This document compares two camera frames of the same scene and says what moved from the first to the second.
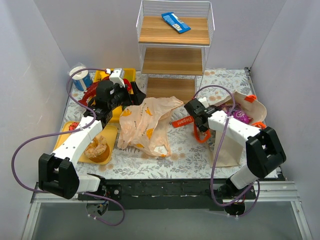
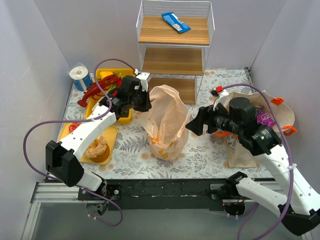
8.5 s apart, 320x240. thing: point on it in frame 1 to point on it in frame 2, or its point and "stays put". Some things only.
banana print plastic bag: x=142 y=125 to x=166 y=123
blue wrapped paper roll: x=82 y=80 stays put
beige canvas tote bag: x=225 y=151 to x=238 y=155
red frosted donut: x=73 y=126 stays put
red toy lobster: x=91 y=91 stays put
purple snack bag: x=239 y=114 to x=263 y=117
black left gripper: x=159 y=194 stays put
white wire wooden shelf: x=173 y=36 stays put
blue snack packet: x=175 y=22 stays put
